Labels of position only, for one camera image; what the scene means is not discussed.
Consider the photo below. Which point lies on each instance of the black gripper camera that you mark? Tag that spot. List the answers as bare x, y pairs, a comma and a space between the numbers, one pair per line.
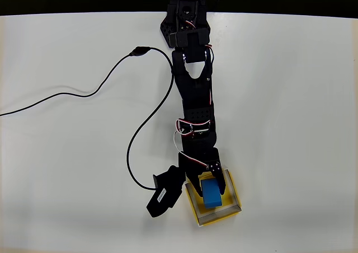
165, 192

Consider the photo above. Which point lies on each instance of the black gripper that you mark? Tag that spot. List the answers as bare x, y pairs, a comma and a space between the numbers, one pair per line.
196, 167

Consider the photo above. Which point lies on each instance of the blue block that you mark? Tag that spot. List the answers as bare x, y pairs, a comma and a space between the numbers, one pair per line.
211, 194

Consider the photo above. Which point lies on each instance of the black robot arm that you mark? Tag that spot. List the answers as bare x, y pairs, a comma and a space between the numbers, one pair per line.
195, 96

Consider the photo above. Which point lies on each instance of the yellow square tray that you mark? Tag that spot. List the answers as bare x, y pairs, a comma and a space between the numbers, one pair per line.
223, 212

